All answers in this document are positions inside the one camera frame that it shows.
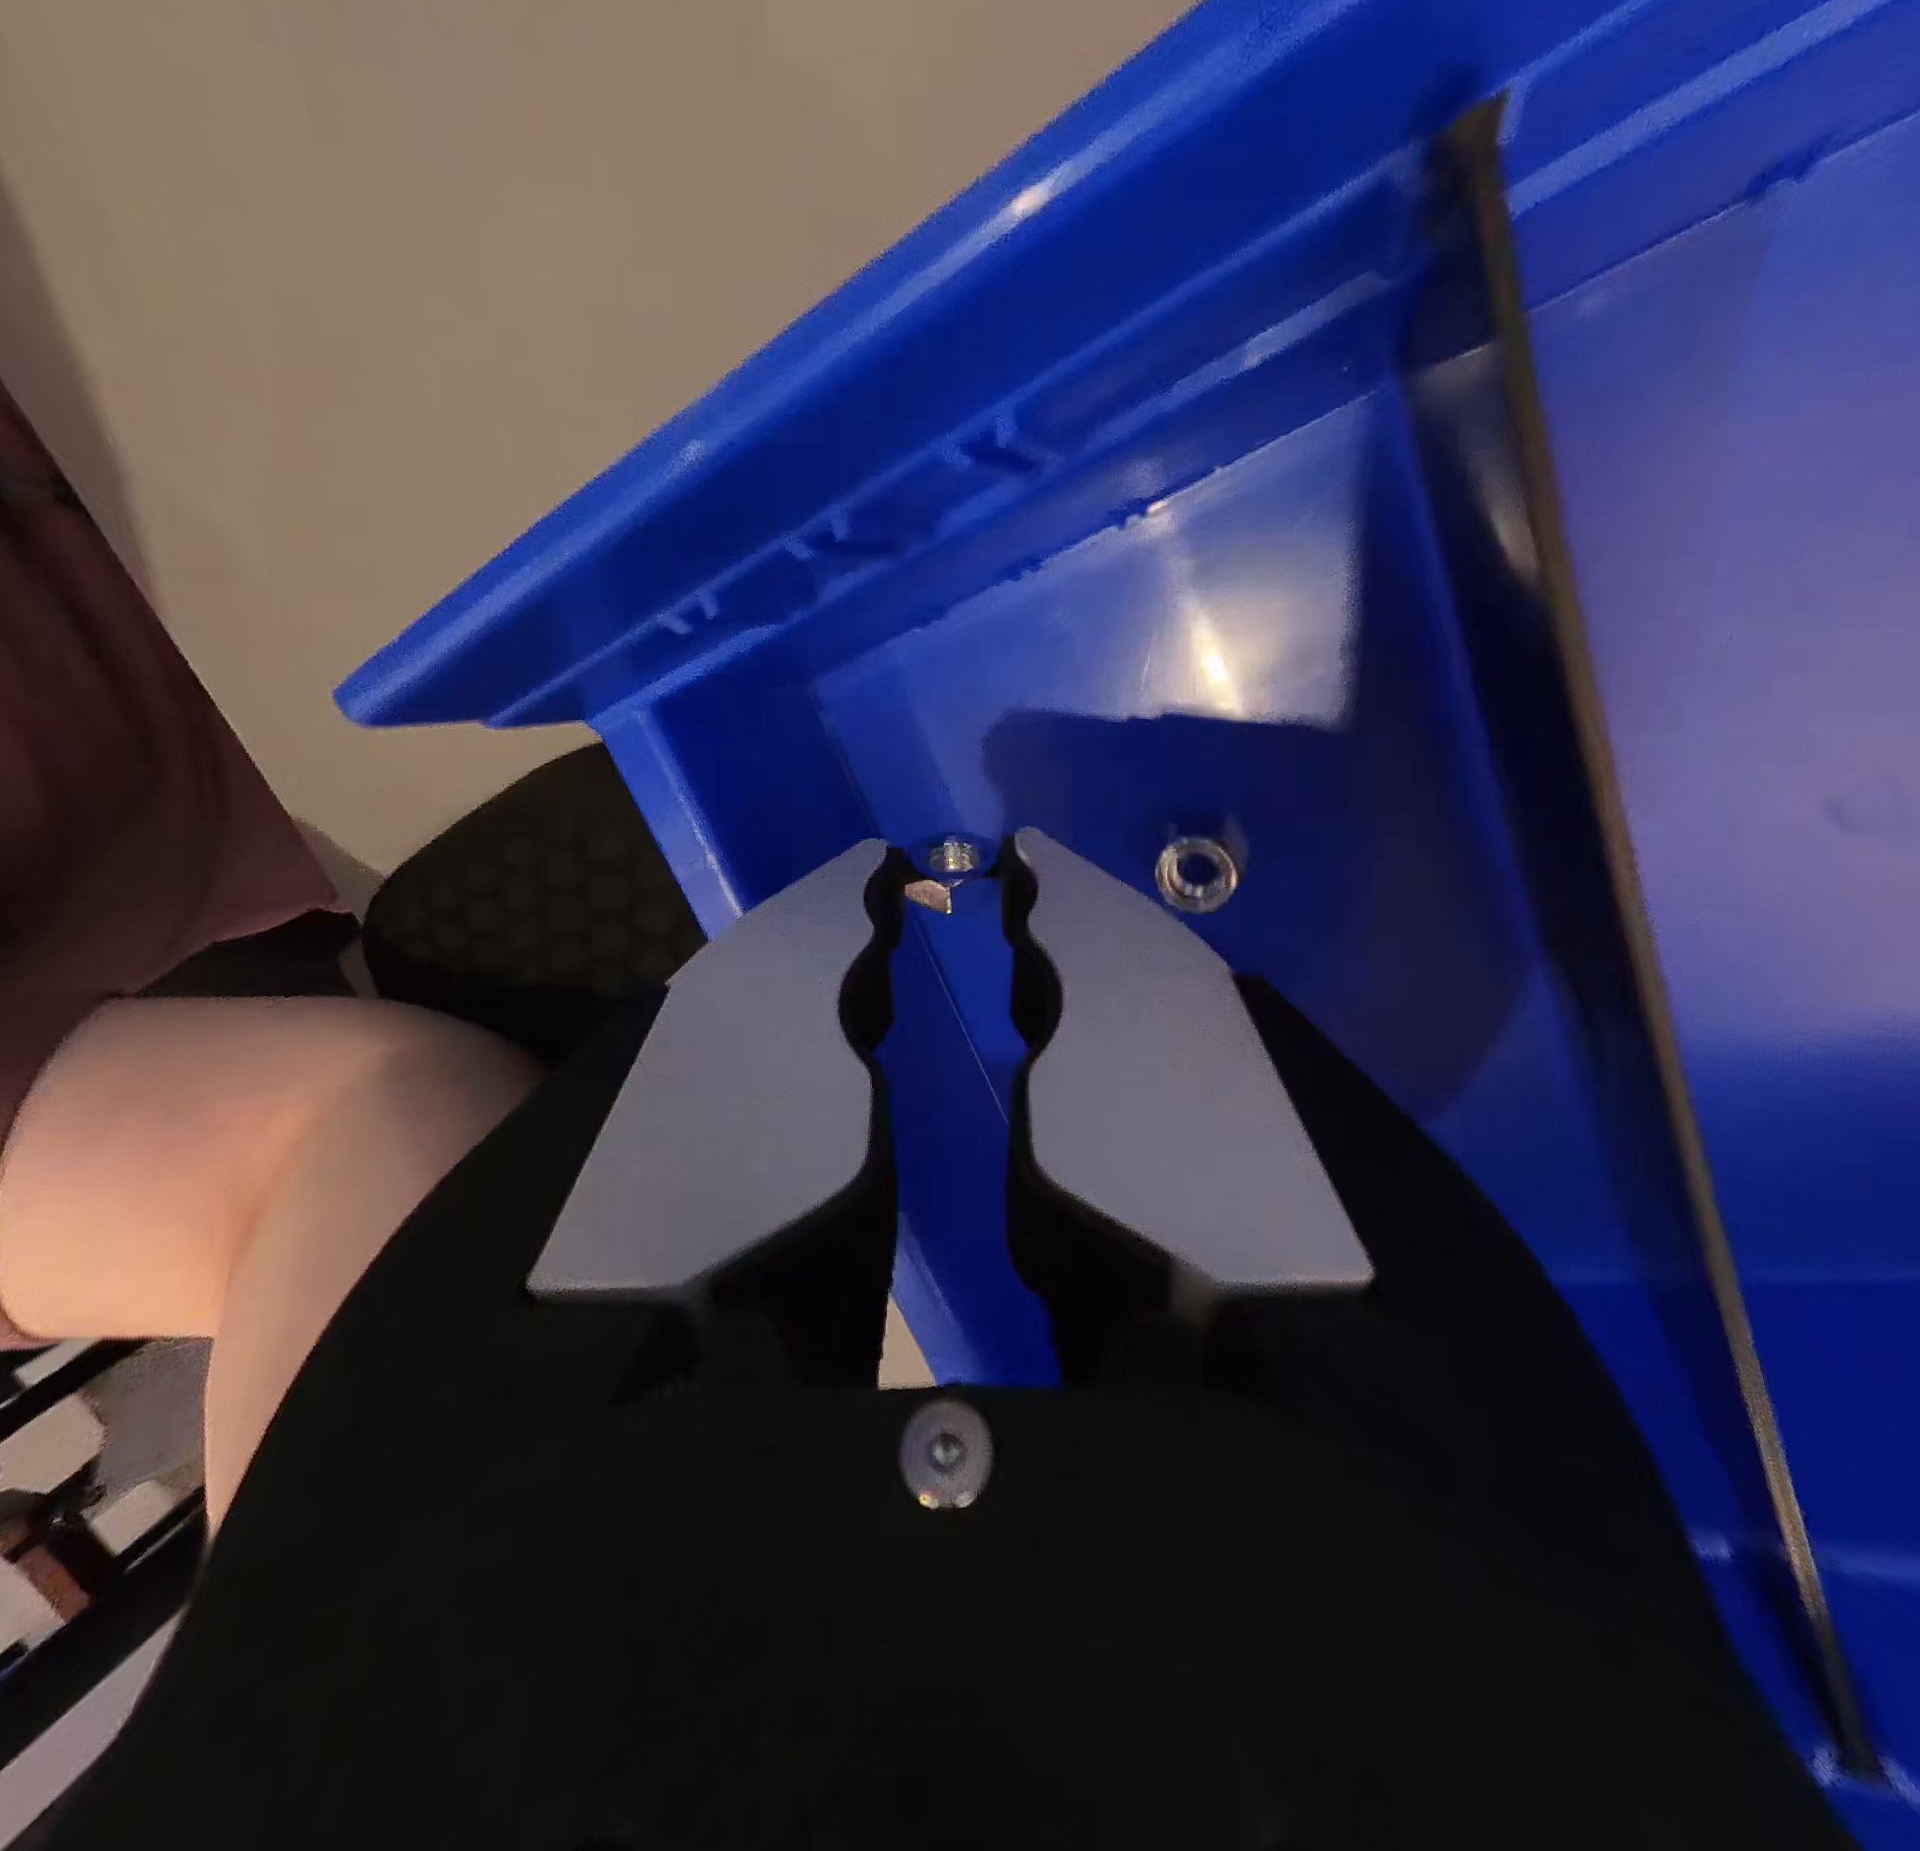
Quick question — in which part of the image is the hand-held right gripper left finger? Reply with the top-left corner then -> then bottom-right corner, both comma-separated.
525,835 -> 905,1385

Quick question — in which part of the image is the person's right forearm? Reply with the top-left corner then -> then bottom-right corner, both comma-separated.
0,994 -> 544,1544

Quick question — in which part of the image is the blue plastic parts bin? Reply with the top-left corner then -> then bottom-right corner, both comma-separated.
332,0 -> 1920,1851

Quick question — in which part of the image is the black chair base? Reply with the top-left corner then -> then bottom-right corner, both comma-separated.
0,1332 -> 210,1741

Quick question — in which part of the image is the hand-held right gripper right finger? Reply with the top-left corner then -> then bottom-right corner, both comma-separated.
1003,828 -> 1378,1385

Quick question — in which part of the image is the silver hex nut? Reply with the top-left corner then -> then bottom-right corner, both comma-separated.
904,827 -> 980,919
1152,816 -> 1248,919

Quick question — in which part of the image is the dark bin divider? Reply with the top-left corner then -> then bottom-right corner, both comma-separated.
1405,88 -> 1884,1788

